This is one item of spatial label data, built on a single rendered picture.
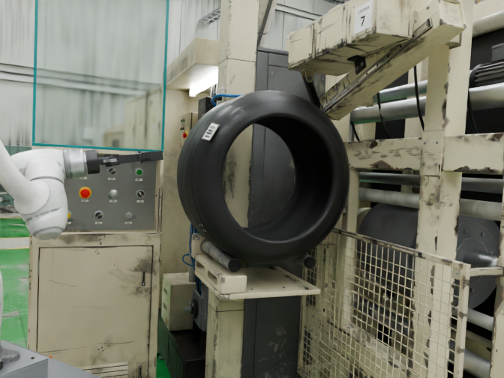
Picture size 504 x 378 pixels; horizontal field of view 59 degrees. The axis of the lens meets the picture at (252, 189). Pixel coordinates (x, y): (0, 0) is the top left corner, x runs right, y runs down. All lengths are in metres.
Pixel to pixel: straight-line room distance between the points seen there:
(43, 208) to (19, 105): 9.39
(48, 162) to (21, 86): 9.32
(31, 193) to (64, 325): 1.00
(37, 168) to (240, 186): 0.81
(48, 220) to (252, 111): 0.68
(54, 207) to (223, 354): 1.01
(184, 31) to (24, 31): 3.56
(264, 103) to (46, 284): 1.23
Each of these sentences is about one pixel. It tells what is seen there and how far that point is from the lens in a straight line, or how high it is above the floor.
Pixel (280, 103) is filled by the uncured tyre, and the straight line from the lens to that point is 1.50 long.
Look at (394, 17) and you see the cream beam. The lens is 1.49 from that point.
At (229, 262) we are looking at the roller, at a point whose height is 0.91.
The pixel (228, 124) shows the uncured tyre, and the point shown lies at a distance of 1.43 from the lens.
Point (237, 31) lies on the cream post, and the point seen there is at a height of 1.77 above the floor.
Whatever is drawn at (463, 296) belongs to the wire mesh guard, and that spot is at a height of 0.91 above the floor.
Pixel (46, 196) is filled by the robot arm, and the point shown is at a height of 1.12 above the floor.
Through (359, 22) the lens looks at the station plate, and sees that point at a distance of 1.52.
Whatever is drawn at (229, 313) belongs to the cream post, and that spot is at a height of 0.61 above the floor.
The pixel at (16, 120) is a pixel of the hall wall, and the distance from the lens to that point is 10.65.
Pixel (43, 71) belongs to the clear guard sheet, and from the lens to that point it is 2.13.
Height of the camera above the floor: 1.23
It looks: 3 degrees down
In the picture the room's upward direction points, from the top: 3 degrees clockwise
